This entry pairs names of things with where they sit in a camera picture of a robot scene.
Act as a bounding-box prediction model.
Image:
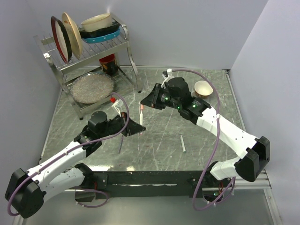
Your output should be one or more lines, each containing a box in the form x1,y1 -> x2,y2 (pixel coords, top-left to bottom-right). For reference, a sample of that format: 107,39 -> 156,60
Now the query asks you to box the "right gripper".
140,83 -> 180,110

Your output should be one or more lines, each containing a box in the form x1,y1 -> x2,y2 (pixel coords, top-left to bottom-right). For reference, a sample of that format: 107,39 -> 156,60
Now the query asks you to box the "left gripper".
98,112 -> 146,138

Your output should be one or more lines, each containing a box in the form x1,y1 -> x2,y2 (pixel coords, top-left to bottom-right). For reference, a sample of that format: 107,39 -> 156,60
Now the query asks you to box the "pink marker pen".
139,109 -> 143,135

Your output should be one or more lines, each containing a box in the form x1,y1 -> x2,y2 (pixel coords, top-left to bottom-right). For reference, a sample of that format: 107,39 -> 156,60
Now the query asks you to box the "green marker pen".
180,134 -> 187,153

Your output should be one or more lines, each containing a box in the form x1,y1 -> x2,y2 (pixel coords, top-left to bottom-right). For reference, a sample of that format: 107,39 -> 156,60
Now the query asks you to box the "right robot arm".
141,77 -> 270,187

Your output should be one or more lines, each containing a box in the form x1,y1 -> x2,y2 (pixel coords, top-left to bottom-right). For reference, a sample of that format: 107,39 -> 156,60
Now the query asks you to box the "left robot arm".
5,111 -> 146,218

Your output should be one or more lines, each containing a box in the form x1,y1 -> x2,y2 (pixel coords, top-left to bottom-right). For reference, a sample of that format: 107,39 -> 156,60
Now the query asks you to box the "purple pen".
118,136 -> 124,154

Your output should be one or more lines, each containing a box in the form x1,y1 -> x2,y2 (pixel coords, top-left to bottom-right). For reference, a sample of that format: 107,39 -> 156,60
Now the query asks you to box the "small cream bowl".
194,81 -> 213,98

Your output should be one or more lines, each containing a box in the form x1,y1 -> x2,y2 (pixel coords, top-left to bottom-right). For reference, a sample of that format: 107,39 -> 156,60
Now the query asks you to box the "steel dish rack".
34,14 -> 143,120

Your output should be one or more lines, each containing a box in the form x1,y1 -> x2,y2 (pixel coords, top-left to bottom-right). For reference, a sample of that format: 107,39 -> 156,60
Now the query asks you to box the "red black cup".
99,54 -> 118,75

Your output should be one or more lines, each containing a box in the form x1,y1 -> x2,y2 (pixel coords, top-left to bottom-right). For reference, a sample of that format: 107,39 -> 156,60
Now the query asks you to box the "clear glass plate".
70,72 -> 115,104

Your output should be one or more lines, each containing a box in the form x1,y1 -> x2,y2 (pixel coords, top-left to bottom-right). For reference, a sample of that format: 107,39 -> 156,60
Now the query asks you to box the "black base bar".
80,171 -> 202,198

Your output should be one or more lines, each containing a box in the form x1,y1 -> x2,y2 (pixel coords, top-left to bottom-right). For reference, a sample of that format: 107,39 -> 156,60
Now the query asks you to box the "black tray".
80,22 -> 120,39

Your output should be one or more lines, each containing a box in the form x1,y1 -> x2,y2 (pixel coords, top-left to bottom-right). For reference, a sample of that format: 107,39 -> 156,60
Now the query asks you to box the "blue dotted dish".
82,29 -> 120,44

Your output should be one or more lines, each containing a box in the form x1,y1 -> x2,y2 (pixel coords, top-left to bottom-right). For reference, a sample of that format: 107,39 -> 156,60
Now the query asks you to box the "cream bowl on rack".
81,13 -> 113,32

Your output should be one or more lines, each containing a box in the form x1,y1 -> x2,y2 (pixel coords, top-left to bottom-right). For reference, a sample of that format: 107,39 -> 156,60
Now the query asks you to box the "beige plate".
61,12 -> 83,60

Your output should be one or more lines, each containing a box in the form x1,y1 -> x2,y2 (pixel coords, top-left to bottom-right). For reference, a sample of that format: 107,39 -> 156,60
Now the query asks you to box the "red black rimmed plate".
51,16 -> 72,64

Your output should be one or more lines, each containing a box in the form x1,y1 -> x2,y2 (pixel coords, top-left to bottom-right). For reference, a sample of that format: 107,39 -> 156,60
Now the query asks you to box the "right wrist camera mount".
161,68 -> 174,89

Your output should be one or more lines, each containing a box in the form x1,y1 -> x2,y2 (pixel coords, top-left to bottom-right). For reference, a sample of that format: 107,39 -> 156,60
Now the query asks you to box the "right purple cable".
172,68 -> 236,211

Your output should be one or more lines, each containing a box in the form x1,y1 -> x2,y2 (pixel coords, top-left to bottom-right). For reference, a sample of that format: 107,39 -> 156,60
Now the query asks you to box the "purple cable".
172,68 -> 236,211
7,92 -> 130,216

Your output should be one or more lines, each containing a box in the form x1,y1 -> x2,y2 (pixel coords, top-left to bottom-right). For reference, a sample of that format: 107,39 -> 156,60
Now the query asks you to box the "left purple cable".
7,92 -> 130,216

